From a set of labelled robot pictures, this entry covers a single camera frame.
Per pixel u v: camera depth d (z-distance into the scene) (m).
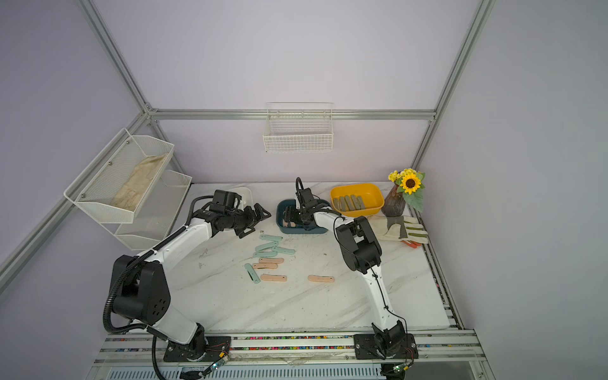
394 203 1.05
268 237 1.01
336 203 1.11
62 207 0.60
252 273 0.90
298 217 0.93
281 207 1.03
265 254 0.95
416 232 0.99
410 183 0.88
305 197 0.86
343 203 1.12
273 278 0.88
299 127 0.95
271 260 0.93
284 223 1.01
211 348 0.73
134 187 0.78
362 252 0.61
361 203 1.11
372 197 1.15
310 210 0.85
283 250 0.96
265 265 0.91
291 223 1.01
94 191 0.69
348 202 1.12
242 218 0.78
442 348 0.75
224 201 0.70
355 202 1.11
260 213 0.80
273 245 0.98
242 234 0.83
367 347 0.73
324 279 0.88
